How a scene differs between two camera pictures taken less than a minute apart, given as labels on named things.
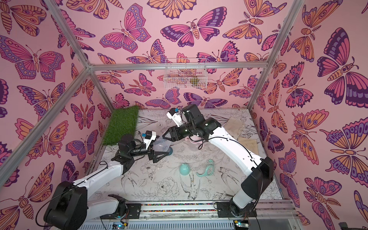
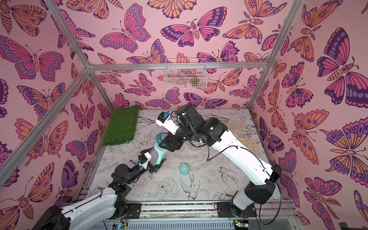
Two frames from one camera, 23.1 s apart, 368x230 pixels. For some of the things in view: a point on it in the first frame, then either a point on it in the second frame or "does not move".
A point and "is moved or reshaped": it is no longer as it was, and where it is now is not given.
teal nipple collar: [170, 153] → [159, 137]
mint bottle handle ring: [211, 164] is moved or reshaped
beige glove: [250, 144] does not move
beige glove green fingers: [234, 127] does not move
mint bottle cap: [184, 169] does not move
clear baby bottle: [161, 144] does not move
